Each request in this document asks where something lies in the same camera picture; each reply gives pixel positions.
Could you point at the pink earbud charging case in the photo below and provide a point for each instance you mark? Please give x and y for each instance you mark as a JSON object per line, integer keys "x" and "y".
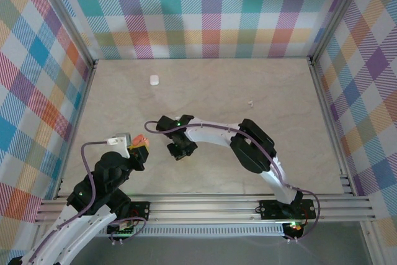
{"x": 141, "y": 141}

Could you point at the white earbud charging case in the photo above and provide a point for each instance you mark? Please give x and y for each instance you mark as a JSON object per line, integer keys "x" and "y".
{"x": 154, "y": 80}

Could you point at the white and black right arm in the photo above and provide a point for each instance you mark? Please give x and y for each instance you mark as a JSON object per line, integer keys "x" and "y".
{"x": 211, "y": 134}

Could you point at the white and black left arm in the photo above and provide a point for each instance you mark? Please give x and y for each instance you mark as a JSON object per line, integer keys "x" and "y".
{"x": 77, "y": 234}

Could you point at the small controller circuit board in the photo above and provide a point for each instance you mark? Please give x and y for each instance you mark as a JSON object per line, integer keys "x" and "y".
{"x": 124, "y": 231}
{"x": 294, "y": 229}

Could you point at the grey metal plate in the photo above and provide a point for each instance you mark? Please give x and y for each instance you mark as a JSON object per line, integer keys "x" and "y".
{"x": 201, "y": 252}

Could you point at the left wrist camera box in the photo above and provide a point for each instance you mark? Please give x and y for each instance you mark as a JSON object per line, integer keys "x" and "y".
{"x": 122, "y": 139}

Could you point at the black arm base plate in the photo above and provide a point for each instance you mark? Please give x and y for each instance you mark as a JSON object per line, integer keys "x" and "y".
{"x": 270, "y": 209}
{"x": 141, "y": 210}

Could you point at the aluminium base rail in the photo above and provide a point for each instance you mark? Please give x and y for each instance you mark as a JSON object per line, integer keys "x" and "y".
{"x": 201, "y": 207}

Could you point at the aluminium floor edge rail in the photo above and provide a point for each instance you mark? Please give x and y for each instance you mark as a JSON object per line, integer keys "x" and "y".
{"x": 329, "y": 122}
{"x": 80, "y": 113}

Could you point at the aluminium frame post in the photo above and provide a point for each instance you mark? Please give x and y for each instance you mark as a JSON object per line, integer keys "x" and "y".
{"x": 336, "y": 13}
{"x": 63, "y": 16}
{"x": 372, "y": 246}

